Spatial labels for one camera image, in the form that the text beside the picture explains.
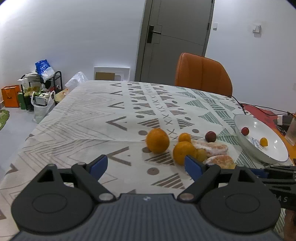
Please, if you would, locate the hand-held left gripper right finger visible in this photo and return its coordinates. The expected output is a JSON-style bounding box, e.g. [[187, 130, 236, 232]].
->
[[177, 155, 262, 202]]

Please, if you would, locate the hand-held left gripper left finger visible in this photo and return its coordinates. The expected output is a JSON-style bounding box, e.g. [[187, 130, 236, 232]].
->
[[31, 155, 117, 202]]

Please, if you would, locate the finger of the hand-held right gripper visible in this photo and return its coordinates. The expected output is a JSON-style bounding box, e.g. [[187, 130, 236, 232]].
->
[[251, 168, 296, 186], [266, 164, 296, 174]]

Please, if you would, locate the small yellow-green fruit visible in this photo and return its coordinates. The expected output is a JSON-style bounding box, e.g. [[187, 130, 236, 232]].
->
[[196, 148, 208, 162]]

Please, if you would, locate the medium orange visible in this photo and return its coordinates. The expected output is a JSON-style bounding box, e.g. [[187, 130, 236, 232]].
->
[[173, 141, 197, 166]]

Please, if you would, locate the white plate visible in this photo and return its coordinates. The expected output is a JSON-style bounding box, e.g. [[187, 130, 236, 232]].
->
[[233, 114, 289, 164]]

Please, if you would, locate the large orange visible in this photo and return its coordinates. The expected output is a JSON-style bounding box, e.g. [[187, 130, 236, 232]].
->
[[146, 128, 170, 154]]

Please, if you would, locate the frosted plastic cup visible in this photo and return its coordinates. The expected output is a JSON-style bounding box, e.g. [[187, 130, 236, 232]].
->
[[285, 116, 296, 146]]

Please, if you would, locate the red and orange table mat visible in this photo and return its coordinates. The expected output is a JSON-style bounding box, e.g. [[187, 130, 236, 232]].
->
[[240, 103, 296, 163]]

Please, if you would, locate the beige board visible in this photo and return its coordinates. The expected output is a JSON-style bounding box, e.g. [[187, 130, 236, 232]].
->
[[54, 89, 70, 103]]

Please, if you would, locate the white plastic bag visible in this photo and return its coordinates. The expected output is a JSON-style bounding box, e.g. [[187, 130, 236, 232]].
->
[[31, 90, 56, 123]]

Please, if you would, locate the clear plastic bag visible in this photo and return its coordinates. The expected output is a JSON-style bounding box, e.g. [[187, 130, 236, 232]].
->
[[65, 71, 90, 90]]

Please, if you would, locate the orange chair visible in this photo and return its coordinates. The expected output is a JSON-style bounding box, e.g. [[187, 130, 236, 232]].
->
[[174, 52, 233, 98]]

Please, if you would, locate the white foam packaging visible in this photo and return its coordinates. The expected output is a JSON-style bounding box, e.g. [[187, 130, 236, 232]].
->
[[93, 66, 131, 82]]

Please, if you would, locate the black metal rack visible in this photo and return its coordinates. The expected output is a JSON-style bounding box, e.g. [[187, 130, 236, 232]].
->
[[21, 71, 63, 111]]

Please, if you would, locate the green box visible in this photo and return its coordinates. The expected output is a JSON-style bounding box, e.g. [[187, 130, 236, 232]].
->
[[18, 91, 28, 110]]

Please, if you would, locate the green rug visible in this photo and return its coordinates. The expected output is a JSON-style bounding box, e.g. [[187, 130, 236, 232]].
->
[[0, 109, 10, 131]]

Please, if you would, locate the blue and white bag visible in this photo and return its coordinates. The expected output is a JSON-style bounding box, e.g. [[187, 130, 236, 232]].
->
[[35, 60, 55, 81]]

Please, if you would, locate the orange paper bag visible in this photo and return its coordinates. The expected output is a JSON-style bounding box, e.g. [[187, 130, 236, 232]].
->
[[1, 85, 21, 108]]

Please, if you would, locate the grey door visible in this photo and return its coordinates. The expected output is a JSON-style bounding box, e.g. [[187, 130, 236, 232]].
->
[[135, 0, 215, 87]]

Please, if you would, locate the black cable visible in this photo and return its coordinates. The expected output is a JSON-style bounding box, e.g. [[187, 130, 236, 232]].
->
[[231, 95, 296, 117]]

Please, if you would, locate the black door handle lock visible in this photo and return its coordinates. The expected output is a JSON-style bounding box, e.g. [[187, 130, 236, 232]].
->
[[147, 25, 162, 43]]

